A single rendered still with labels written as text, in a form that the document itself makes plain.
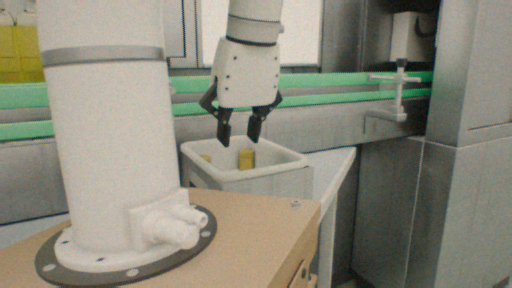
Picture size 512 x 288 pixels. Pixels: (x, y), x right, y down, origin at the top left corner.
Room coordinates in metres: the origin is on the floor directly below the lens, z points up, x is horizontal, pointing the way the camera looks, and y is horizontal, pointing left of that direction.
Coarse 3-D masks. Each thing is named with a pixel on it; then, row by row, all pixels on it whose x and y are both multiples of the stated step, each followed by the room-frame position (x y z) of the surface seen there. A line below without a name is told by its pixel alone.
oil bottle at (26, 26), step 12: (24, 12) 0.60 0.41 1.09; (24, 24) 0.59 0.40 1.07; (36, 24) 0.60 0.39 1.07; (24, 36) 0.59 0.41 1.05; (36, 36) 0.60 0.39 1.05; (24, 48) 0.59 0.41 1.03; (36, 48) 0.60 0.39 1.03; (24, 60) 0.59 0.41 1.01; (36, 60) 0.59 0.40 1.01; (24, 72) 0.59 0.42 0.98; (36, 72) 0.59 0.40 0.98
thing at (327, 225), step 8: (336, 192) 0.90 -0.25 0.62; (336, 200) 0.91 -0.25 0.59; (328, 208) 0.90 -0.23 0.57; (336, 208) 0.92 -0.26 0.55; (328, 216) 0.90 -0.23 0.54; (320, 224) 0.91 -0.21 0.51; (328, 224) 0.89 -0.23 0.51; (320, 232) 0.90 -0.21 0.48; (328, 232) 0.89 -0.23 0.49; (320, 240) 0.90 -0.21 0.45; (328, 240) 0.89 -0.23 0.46; (320, 248) 0.90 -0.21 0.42; (328, 248) 0.89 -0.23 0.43; (320, 256) 0.90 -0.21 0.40; (328, 256) 0.89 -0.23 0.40; (320, 264) 0.90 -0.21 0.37; (328, 264) 0.89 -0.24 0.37; (320, 272) 0.90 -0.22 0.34; (328, 272) 0.89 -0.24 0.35; (320, 280) 0.90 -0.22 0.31; (328, 280) 0.89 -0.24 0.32
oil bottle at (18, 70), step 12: (0, 12) 0.58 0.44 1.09; (0, 24) 0.57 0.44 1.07; (12, 24) 0.58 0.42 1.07; (0, 36) 0.57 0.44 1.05; (12, 36) 0.58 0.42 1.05; (0, 48) 0.57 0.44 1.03; (12, 48) 0.58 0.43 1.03; (0, 60) 0.57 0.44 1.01; (12, 60) 0.58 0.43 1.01; (0, 72) 0.57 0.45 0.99; (12, 72) 0.58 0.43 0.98
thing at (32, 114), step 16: (0, 96) 0.48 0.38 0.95; (16, 96) 0.49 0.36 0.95; (32, 96) 0.50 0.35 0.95; (0, 112) 0.48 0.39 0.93; (16, 112) 0.49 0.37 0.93; (32, 112) 0.50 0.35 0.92; (48, 112) 0.51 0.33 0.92; (0, 128) 0.47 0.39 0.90; (16, 128) 0.48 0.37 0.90; (32, 128) 0.49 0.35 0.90; (48, 128) 0.50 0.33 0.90
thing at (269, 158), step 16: (192, 144) 0.63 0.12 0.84; (208, 144) 0.65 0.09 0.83; (240, 144) 0.68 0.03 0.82; (256, 144) 0.67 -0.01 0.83; (272, 144) 0.62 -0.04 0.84; (224, 160) 0.66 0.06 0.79; (256, 160) 0.66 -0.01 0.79; (272, 160) 0.61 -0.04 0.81; (288, 160) 0.56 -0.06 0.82; (304, 160) 0.51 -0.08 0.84; (224, 176) 0.44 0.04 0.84; (240, 176) 0.45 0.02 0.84; (256, 176) 0.47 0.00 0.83
